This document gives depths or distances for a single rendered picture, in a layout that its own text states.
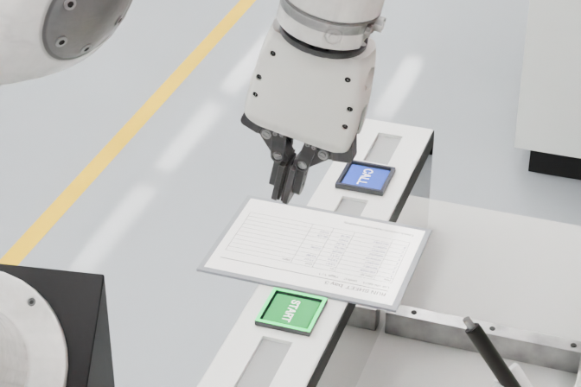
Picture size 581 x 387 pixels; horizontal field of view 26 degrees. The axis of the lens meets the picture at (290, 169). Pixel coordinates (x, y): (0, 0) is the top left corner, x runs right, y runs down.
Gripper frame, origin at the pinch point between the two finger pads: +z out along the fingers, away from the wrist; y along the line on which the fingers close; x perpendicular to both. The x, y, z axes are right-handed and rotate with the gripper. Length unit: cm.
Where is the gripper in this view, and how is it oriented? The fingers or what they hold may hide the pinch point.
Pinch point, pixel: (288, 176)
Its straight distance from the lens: 114.0
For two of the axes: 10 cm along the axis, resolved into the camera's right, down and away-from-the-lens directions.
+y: -9.3, -3.4, 1.6
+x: -3.2, 5.0, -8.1
